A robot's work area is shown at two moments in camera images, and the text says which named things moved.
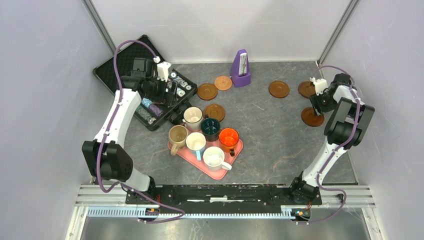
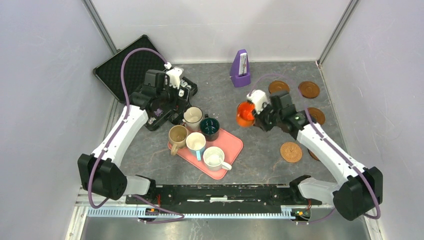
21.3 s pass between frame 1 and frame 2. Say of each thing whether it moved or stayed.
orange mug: moved
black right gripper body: moved
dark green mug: stayed
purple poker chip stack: stayed
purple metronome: stayed
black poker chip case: stayed
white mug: stayed
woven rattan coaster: moved
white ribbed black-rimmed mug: stayed
